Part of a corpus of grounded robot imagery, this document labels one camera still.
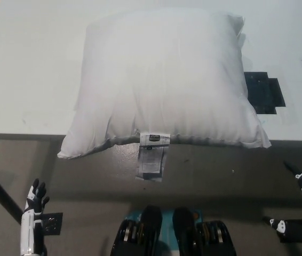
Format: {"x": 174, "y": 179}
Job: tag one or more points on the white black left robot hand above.
{"x": 28, "y": 229}

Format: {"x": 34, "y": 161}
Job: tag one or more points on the black tape patch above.
{"x": 264, "y": 93}

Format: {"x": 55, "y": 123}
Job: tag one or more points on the white square pillow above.
{"x": 161, "y": 82}

